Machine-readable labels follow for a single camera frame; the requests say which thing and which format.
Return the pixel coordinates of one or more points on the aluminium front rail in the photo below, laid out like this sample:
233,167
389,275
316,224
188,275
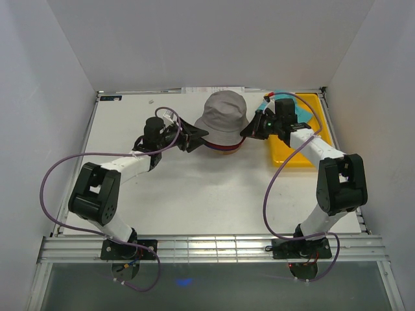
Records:
203,249

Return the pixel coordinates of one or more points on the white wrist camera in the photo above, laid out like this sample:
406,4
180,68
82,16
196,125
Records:
169,116
267,103

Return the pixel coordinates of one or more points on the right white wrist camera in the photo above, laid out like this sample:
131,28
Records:
267,103

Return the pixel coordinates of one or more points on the dark red bucket hat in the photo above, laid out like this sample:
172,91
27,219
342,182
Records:
239,144

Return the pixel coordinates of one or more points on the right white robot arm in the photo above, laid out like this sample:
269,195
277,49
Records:
341,182

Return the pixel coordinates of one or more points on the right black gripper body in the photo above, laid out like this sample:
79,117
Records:
270,124

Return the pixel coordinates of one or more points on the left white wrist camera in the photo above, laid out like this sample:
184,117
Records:
169,116

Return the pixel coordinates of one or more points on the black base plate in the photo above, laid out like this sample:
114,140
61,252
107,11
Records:
114,251
299,249

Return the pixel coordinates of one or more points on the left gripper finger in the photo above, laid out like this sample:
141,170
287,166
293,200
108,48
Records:
194,144
190,133

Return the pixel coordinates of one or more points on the teal hat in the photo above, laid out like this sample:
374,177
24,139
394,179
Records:
303,114

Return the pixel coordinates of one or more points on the blue bucket hat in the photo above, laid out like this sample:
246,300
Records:
216,147

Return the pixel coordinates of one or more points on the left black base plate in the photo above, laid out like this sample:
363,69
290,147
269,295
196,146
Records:
114,251

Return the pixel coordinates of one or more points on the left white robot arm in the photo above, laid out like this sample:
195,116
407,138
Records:
96,191

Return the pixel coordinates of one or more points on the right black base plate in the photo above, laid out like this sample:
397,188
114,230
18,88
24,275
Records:
299,249

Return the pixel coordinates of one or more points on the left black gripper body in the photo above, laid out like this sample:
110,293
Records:
170,136

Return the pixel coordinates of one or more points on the yellow plastic tray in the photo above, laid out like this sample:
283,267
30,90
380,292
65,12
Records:
308,145

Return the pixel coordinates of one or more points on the blue label sticker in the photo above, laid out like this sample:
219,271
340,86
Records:
111,98

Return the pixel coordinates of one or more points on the grey cap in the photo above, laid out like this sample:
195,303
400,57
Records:
223,117

